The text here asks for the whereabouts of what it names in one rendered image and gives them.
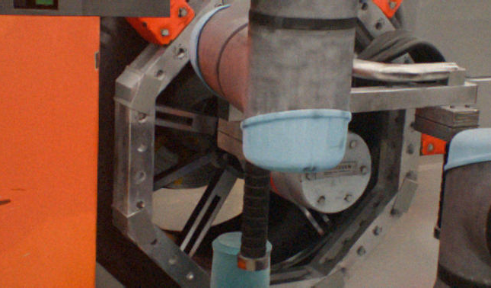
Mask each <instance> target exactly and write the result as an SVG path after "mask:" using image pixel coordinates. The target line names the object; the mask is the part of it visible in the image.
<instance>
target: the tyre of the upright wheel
mask: <svg viewBox="0 0 491 288"><path fill-rule="evenodd" d="M388 20H389V22H390V23H391V25H393V26H394V28H395V29H400V28H401V27H400V25H399V24H398V22H397V19H396V18H395V15H393V17H392V18H388ZM149 44H150V42H149V41H147V40H144V39H143V38H142V35H141V34H140V33H139V32H137V31H136V30H135V29H134V28H133V26H132V25H131V24H130V23H129V22H128V21H127V20H126V19H125V18H124V17H100V44H99V95H98V147H97V247H96V255H95V260H96V261H97V263H98V264H100V265H101V266H102V267H103V268H104V269H106V270H107V272H108V273H109V274H111V275H112V276H113V277H115V278H116V280H117V281H118V282H119V283H121V284H122V285H124V287H126V288H182V287H181V286H180V285H179V284H178V283H177V281H174V280H173V279H172V278H171V277H170V276H169V275H168V274H167V272H164V271H163V270H162V269H161V268H160V267H159V266H158V264H157V263H155V262H154V261H153V260H152V259H151V258H150V257H149V256H148V255H147V254H146V253H144V252H143V251H142V250H141V249H140V248H139V247H136V245H135V244H134V243H132V242H131V241H130V240H128V239H127V238H126V237H125V236H124V235H123V234H122V232H121V231H120V230H119V229H118V228H117V227H116V226H115V225H114V224H113V208H112V206H111V205H112V204H113V164H114V123H115V100H114V99H113V97H114V95H115V82H116V79H117V78H118V77H120V76H121V75H122V74H123V72H124V70H125V68H126V66H130V65H131V64H132V62H133V61H134V60H135V58H136V57H138V56H139V55H140V54H141V52H142V51H143V50H144V49H145V48H146V47H147V46H148V45H149ZM380 153H381V147H380V150H379V153H378V157H377V160H376V162H375V167H374V170H373V172H372V176H371V179H370V181H368V185H367V187H366V189H365V191H364V194H363V195H362V197H361V199H359V202H358V203H357V205H356V207H357V206H358V205H359V204H361V203H362V201H363V200H364V199H365V197H366V196H367V195H368V194H370V193H371V190H372V189H373V188H374V187H375V185H376V184H377V181H378V173H379V163H380ZM356 207H355V209H356ZM355 209H354V210H355ZM354 210H353V212H354ZM353 212H352V213H353ZM331 237H333V236H331ZM331 237H330V238H331ZM329 240H330V239H329ZM329 240H328V241H329ZM328 241H327V242H328ZM327 242H326V243H327ZM326 243H324V244H323V245H321V246H320V248H319V249H317V250H316V251H315V252H313V253H311V254H310V255H308V257H307V258H305V259H303V260H301V261H299V262H298V263H296V264H293V265H292V266H291V267H289V268H292V267H302V265H307V264H309V263H310V262H311V261H312V260H314V258H315V256H316V255H317V254H318V252H319V251H320V250H321V249H322V248H324V246H325V244H326Z"/></svg>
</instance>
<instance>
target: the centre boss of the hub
mask: <svg viewBox="0 0 491 288"><path fill-rule="evenodd" d="M212 96H213V95H210V94H205V95H203V96H201V97H198V99H197V100H196V101H195V102H194V103H193V106H192V109H191V110H194V111H199V112H203V111H204V109H205V106H206V105H207V103H208V102H209V101H210V100H211V99H212Z"/></svg>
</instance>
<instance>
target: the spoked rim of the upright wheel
mask: <svg viewBox="0 0 491 288"><path fill-rule="evenodd" d="M363 50H364V47H363V46H362V44H361V43H360V42H359V40H357V39H356V37H355V44H354V57H353V59H356V58H357V57H358V55H360V53H361V52H362V51H363ZM217 111H218V96H217V95H215V94H214V95H213V96H212V99H211V100H210V101H209V102H208V103H207V105H206V106H205V109H204V111H203V112H199V111H194V110H187V109H183V108H178V107H175V106H170V105H166V104H158V103H155V112H158V113H162V114H170V115H174V116H179V117H183V118H187V122H182V121H177V120H169V119H165V118H160V117H156V116H155V126H164V128H168V129H174V130H182V131H187V132H191V133H198V135H199V144H200V145H201V148H202V151H201V152H198V153H196V154H195V155H193V156H192V157H189V158H187V159H186V160H184V161H182V162H179V163H177V164H176V165H175V166H173V167H170V168H169V169H167V170H165V171H162V172H160V173H158V174H157V175H155V176H154V181H153V185H152V192H155V191H157V190H159V189H161V188H163V187H165V186H167V185H169V184H170V183H171V182H174V181H176V180H177V179H179V178H182V177H184V176H186V175H187V174H189V173H191V172H192V171H195V170H196V169H198V168H201V167H203V166H205V164H207V163H209V162H211V163H212V164H213V165H214V166H215V167H216V168H217V170H216V172H215V175H214V176H213V178H212V180H211V181H210V183H209V185H208V186H207V188H206V190H205V191H204V193H203V196H202V197H201V199H199V201H198V203H197V205H196V207H195V209H194V211H193V213H192V215H190V217H189V219H188V220H187V223H186V225H185V226H184V228H183V231H172V229H161V228H159V229H160V230H161V231H162V232H164V233H165V234H166V235H167V236H168V237H169V238H170V240H171V241H172V242H174V243H175V244H176V245H177V246H179V247H180V249H181V250H182V251H184V252H185V253H186V254H187V255H188V256H189V258H190V259H191V260H193V261H195V262H196V263H197V264H198V265H199V267H200V268H201V269H203V270H204V271H205V272H206V273H207V274H208V276H209V277H212V262H213V252H214V251H213V246H212V243H213V242H214V241H215V239H216V238H218V237H219V236H220V235H223V234H225V233H230V232H241V226H242V224H243V223H242V215H243V212H241V214H239V215H237V216H235V217H233V218H231V219H228V220H225V221H224V222H222V223H220V224H217V225H214V226H211V224H212V223H213V220H214V219H215V217H216V215H217V214H218V211H219V210H220V209H221V208H222V205H223V204H224V202H225V199H226V198H227V196H228V193H230V192H231V189H232V188H233V186H234V183H235V182H236V180H237V179H238V178H239V179H244V173H245V172H244V169H243V168H242V166H241V163H240V161H239V159H238V158H237V157H236V156H234V155H233V154H231V153H230V152H227V151H225V150H224V149H221V148H219V147H218V144H217V143H218V130H217V129H218V117H217ZM383 114H384V111H372V112H359V113H351V120H350V122H349V123H348V131H351V132H354V133H356V134H357V135H359V137H360V138H362V139H363V140H364V142H365V143H366V145H367V147H368V150H369V154H371V175H370V178H369V179H368V181H370V179H371V176H372V172H373V170H374V167H375V162H376V160H377V157H378V153H379V150H380V146H381V134H382V124H383ZM225 153H227V158H226V159H225V160H224V159H223V155H224V154H225ZM364 191H365V190H364ZM364 191H363V193H364ZM362 195H363V194H362ZM362 195H361V196H360V197H359V198H358V199H357V200H356V201H355V203H354V204H353V205H351V206H349V207H347V208H346V209H344V210H341V212H338V213H319V211H317V210H314V209H312V208H304V207H302V206H299V205H295V204H294V203H293V202H292V201H290V200H287V199H285V198H283V197H281V196H279V195H278V194H276V193H275V192H272V191H270V193H269V214H268V216H269V223H268V225H267V226H268V234H266V236H268V238H267V239H268V241H269V242H270V243H271V245H272V250H271V253H270V270H281V269H286V268H289V267H291V266H292V265H293V264H296V263H298V262H299V261H301V260H303V259H305V258H307V257H308V255H310V254H311V253H313V252H315V251H316V250H317V249H319V248H320V246H321V245H323V244H324V243H326V242H327V241H328V240H329V239H330V237H331V236H333V235H334V234H335V233H336V232H337V230H338V228H339V227H340V226H342V225H343V223H344V222H345V221H346V219H347V218H348V217H349V215H350V214H352V212H353V210H354V209H355V207H356V205H357V203H358V202H359V199H361V197H362Z"/></svg>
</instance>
